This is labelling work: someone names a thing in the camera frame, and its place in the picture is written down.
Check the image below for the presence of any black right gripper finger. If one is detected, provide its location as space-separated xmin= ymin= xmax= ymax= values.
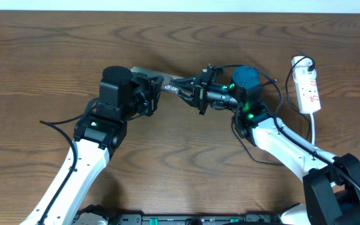
xmin=177 ymin=89 xmax=196 ymax=106
xmin=169 ymin=77 xmax=195 ymax=91

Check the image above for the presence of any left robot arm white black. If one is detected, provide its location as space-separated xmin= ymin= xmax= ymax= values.
xmin=23 ymin=66 xmax=164 ymax=224

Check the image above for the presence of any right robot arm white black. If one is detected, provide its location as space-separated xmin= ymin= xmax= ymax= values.
xmin=165 ymin=65 xmax=360 ymax=224

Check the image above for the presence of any white power strip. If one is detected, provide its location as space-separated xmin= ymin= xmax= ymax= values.
xmin=291 ymin=56 xmax=321 ymax=114

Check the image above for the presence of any white power strip cord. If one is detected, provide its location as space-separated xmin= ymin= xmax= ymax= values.
xmin=309 ymin=112 xmax=316 ymax=146

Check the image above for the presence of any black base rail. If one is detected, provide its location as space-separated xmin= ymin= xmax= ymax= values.
xmin=73 ymin=204 xmax=293 ymax=225

